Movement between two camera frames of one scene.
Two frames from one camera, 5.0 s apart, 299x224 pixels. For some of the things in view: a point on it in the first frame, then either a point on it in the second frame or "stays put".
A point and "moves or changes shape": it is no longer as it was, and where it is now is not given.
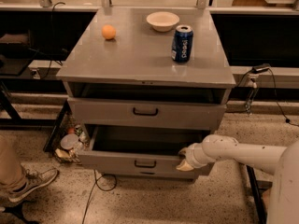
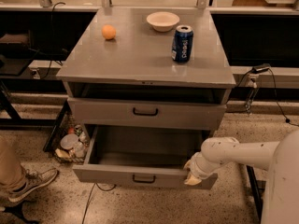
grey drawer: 138,147 moves or changes shape
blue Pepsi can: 182,43 stays put
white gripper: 193,155 -> 194,168
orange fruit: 108,32 stays put
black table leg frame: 14,85 stays put
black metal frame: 257,186 stays put
